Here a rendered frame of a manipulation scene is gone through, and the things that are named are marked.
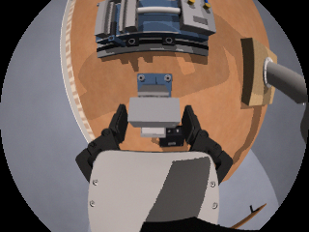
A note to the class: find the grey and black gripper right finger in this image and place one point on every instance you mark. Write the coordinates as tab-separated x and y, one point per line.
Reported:
200	140

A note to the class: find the grey flat bar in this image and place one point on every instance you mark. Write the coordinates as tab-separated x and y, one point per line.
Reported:
111	16
122	17

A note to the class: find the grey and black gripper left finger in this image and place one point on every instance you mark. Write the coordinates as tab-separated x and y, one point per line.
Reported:
115	131

